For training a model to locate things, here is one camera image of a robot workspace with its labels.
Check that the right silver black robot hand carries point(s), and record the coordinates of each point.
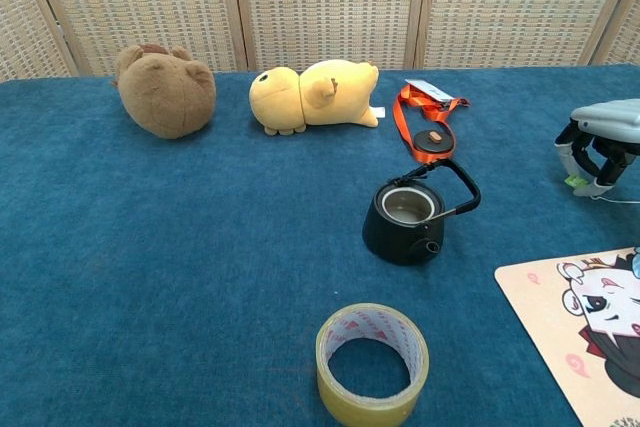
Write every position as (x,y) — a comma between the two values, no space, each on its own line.
(610,122)

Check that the tea bag with green tag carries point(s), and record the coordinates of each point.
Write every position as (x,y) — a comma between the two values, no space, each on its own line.
(574,180)

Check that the round grey disc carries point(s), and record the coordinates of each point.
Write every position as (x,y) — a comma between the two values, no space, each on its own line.
(425,144)

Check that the white badge card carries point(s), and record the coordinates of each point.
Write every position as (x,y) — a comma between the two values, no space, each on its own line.
(427,89)

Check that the cartoon girl mouse pad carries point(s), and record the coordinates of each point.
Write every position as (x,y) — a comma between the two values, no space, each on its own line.
(550,307)

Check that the yellow bear plush toy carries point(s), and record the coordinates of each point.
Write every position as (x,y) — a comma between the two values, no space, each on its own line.
(325,97)

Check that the woven folding screen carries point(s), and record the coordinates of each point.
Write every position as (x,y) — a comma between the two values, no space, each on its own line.
(325,7)

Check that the clear packing tape roll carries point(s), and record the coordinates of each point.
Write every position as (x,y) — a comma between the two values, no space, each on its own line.
(370,404)

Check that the blue carpet table cover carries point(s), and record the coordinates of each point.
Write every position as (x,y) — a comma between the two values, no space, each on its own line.
(200,247)

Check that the brown capybara plush toy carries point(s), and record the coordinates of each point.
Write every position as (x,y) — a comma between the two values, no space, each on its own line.
(165,97)

